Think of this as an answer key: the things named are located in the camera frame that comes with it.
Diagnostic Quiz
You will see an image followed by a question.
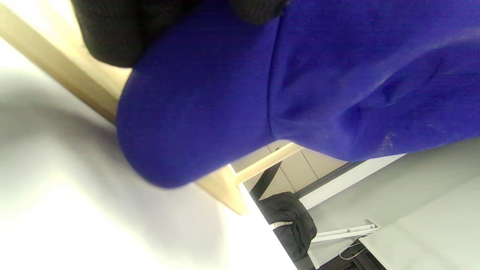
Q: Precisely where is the person's left hand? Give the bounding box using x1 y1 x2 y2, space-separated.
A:
70 0 290 69

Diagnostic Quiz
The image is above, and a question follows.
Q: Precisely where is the light wooden table frame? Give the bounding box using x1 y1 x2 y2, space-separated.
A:
0 3 305 216

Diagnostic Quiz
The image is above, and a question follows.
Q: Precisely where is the blue fabric garment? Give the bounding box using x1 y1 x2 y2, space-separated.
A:
115 0 480 189

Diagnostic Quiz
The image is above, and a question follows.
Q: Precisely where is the black bag with strap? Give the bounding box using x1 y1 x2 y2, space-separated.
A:
249 148 318 263

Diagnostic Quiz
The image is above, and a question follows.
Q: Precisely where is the white cable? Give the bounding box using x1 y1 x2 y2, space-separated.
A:
339 242 371 260

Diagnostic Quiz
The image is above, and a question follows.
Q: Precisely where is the white metal rail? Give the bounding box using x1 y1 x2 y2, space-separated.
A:
310 219 381 243

